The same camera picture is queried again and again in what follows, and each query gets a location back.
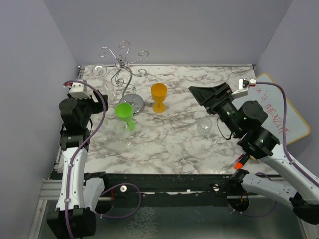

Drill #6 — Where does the clear wine glass front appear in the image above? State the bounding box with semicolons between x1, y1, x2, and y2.
114;121;132;149

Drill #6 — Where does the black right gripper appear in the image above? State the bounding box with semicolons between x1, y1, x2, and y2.
189;82;242;137

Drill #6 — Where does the red marker pen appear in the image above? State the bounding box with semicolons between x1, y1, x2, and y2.
235;153;250;170

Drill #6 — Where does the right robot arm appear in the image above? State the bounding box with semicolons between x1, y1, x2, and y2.
188;79;319;225

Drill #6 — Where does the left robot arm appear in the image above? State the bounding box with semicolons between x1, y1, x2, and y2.
47;91;110;239

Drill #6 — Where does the orange plastic wine glass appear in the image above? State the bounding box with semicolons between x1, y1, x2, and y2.
151;83;167;114

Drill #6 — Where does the yellow framed whiteboard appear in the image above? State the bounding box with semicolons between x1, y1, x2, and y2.
244;73;311;145

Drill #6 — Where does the green plastic wine glass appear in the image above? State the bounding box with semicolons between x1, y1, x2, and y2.
115;103;136;132

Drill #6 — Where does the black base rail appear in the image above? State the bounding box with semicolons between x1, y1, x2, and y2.
84;172;247;208

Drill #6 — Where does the clear wine glass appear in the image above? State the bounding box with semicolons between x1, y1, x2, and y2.
90;64;116;100
114;121;132;149

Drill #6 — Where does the aluminium frame rail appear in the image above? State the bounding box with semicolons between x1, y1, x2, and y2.
37;179;307;202

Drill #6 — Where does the chrome wine glass rack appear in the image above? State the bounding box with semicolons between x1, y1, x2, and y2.
98;40;149;116

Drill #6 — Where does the clear tumbler right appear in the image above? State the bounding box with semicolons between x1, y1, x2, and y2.
196;118;212;137

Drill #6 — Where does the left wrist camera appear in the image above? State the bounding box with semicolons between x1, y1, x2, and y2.
69;83;90;100

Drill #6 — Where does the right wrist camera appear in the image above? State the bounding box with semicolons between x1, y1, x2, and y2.
232;78;257;99

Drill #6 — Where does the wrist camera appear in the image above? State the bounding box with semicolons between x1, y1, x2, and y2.
232;78;257;99
69;83;90;100

